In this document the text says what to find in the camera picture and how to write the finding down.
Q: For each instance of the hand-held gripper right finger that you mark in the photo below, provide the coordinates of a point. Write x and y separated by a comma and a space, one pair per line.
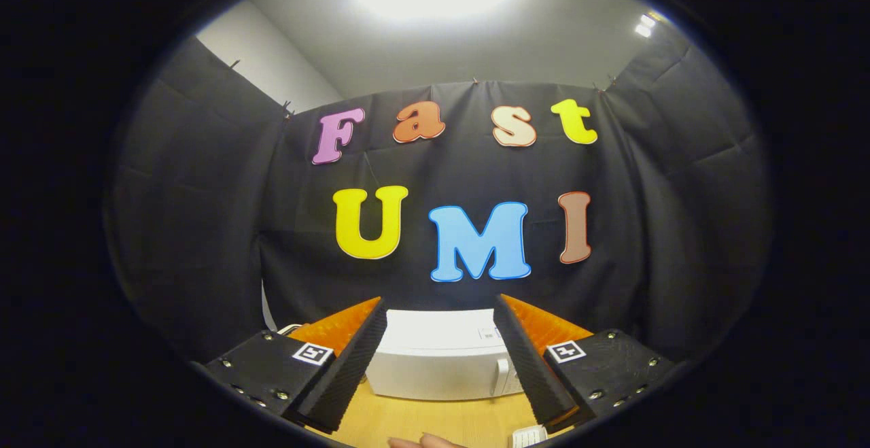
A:
527, 366

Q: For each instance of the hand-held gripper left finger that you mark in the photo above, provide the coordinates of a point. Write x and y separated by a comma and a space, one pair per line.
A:
353, 366

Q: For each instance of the black backdrop cloth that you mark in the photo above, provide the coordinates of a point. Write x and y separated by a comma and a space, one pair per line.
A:
442, 176

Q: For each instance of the white microwave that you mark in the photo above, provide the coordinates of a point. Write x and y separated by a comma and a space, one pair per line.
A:
435, 366

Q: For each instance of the small ceiling light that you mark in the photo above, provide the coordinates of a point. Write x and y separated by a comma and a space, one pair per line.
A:
646, 24

